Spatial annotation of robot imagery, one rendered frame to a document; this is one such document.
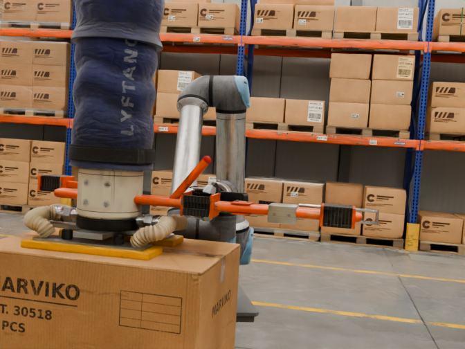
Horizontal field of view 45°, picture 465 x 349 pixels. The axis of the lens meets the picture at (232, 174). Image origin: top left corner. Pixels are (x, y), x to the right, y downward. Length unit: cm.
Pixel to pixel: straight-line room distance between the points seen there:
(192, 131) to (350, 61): 675
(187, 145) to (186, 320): 77
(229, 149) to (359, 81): 657
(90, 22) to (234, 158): 84
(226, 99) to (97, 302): 96
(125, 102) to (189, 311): 53
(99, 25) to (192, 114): 64
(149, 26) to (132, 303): 68
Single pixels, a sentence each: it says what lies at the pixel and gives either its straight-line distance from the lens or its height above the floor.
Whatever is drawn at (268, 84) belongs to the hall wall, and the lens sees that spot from 989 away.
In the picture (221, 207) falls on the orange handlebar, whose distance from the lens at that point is 140.
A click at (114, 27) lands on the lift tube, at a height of 162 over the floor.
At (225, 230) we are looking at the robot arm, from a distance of 173.
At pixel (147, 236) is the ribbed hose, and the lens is 138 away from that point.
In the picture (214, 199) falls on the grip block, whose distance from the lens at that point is 141.
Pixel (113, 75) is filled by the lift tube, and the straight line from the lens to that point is 143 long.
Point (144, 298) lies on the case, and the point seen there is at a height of 100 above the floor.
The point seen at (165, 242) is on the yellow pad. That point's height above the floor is 108.
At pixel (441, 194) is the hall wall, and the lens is 996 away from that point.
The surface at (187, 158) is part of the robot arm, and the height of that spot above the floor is 130.
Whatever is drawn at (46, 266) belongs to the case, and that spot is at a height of 104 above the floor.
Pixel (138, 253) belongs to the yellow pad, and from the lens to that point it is 136.
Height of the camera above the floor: 136
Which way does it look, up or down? 3 degrees down
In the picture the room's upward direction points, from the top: 4 degrees clockwise
